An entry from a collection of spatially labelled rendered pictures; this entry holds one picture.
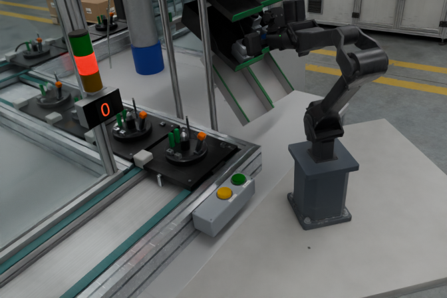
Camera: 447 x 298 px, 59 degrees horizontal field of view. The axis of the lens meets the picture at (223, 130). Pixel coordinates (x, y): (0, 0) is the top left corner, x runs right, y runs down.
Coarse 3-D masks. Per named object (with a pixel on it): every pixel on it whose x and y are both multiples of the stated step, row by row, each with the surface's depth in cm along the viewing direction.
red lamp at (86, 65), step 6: (78, 60) 98; (84, 60) 98; (90, 60) 99; (78, 66) 100; (84, 66) 99; (90, 66) 100; (96, 66) 102; (78, 72) 101; (84, 72) 100; (90, 72) 100
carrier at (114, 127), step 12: (120, 120) 140; (132, 120) 137; (156, 120) 146; (108, 132) 141; (120, 132) 134; (132, 132) 136; (144, 132) 136; (156, 132) 139; (168, 132) 138; (120, 144) 134; (132, 144) 134; (144, 144) 133; (156, 144) 135; (120, 156) 130; (132, 156) 128
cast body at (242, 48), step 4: (240, 40) 126; (236, 44) 126; (240, 44) 124; (244, 44) 124; (232, 48) 128; (236, 48) 126; (240, 48) 125; (244, 48) 124; (232, 52) 129; (236, 52) 127; (240, 52) 125; (244, 52) 124; (236, 56) 128; (240, 56) 126; (244, 56) 126; (248, 56) 126; (240, 60) 127; (244, 60) 126; (248, 60) 127
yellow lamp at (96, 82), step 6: (96, 72) 102; (84, 78) 101; (90, 78) 101; (96, 78) 102; (84, 84) 102; (90, 84) 102; (96, 84) 103; (84, 90) 104; (90, 90) 103; (96, 90) 103
